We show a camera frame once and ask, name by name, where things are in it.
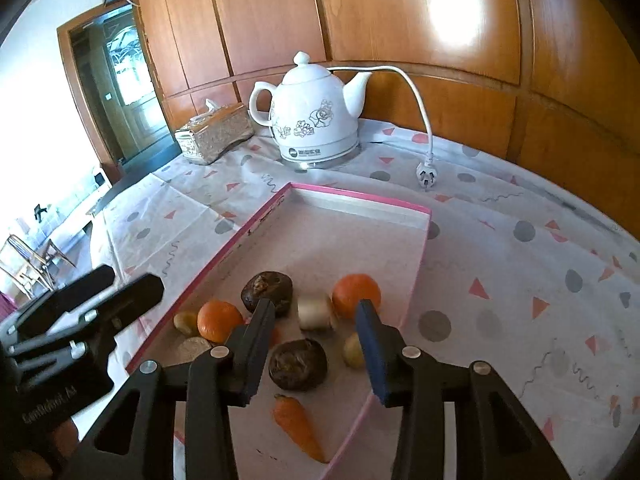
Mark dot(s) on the silver kettle base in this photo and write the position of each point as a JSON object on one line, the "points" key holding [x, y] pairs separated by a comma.
{"points": [[320, 162]]}

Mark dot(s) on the pink-rimmed tray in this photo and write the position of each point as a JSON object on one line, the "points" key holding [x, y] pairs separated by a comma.
{"points": [[350, 240]]}

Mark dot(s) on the patterned white tablecloth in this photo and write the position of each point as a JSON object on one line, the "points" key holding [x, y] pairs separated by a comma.
{"points": [[500, 260]]}

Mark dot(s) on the small yellow potato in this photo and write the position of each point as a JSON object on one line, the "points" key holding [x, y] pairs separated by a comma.
{"points": [[186, 322], [351, 350]]}

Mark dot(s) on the small carrot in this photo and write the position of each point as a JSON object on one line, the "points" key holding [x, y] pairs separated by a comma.
{"points": [[295, 425]]}

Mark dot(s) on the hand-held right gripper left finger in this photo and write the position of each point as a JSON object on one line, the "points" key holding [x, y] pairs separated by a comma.
{"points": [[255, 360]]}

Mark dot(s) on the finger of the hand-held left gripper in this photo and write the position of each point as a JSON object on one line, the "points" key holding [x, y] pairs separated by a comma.
{"points": [[85, 285], [135, 300]]}

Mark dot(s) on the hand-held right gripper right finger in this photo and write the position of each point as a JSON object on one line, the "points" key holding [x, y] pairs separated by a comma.
{"points": [[372, 360]]}

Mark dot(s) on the wooden chair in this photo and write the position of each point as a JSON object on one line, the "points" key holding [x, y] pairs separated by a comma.
{"points": [[30, 260]]}

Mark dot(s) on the dark brown mushroom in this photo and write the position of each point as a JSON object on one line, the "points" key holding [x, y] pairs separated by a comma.
{"points": [[272, 286]]}

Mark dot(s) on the small orange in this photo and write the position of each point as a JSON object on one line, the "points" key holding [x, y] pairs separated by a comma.
{"points": [[220, 321]]}

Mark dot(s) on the white floral electric kettle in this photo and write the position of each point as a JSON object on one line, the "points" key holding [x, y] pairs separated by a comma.
{"points": [[310, 110]]}

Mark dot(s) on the patterned tissue box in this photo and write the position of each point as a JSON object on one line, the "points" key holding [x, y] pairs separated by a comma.
{"points": [[215, 132]]}

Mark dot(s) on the brown-white mushroom piece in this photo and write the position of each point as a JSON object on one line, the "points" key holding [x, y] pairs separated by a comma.
{"points": [[315, 312]]}

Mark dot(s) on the person's left hand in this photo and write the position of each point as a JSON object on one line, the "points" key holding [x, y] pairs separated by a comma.
{"points": [[60, 440]]}

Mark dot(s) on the red tomato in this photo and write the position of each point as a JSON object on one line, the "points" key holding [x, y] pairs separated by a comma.
{"points": [[275, 334]]}

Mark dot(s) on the wooden glass door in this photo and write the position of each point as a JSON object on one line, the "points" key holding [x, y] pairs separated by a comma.
{"points": [[130, 90]]}

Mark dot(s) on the large orange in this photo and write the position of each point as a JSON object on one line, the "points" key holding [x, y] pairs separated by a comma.
{"points": [[350, 290]]}

